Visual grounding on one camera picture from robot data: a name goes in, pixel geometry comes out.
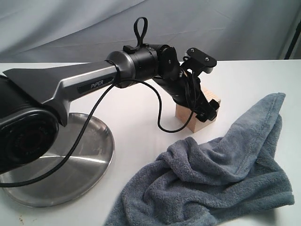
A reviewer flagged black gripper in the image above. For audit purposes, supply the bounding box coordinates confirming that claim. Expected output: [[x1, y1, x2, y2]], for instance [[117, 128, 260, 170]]
[[153, 74, 219, 122]]

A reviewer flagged light wooden cube block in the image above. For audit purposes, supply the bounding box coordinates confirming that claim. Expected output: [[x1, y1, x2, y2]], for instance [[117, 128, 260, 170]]
[[175, 70, 222, 134]]

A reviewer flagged blue-grey fluffy towel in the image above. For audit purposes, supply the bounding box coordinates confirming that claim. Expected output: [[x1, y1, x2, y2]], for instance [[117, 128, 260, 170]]
[[105, 93, 294, 226]]

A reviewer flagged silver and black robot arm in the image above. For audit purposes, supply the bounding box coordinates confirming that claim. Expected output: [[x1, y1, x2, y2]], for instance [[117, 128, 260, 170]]
[[0, 44, 220, 173]]

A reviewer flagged black stand pole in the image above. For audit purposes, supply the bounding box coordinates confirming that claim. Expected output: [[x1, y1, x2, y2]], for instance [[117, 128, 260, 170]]
[[284, 12, 301, 60]]

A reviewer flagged round stainless steel plate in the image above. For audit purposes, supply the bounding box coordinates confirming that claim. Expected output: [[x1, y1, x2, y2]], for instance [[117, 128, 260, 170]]
[[0, 113, 115, 208]]

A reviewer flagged grey backdrop cloth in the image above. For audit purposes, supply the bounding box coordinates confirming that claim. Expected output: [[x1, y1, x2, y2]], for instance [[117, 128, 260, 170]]
[[0, 0, 301, 63]]

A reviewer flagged black cable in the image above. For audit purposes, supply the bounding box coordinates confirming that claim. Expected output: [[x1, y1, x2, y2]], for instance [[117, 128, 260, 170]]
[[0, 16, 200, 188]]

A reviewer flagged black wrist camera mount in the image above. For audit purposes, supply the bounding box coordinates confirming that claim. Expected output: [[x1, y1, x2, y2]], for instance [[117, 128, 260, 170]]
[[181, 48, 217, 77]]

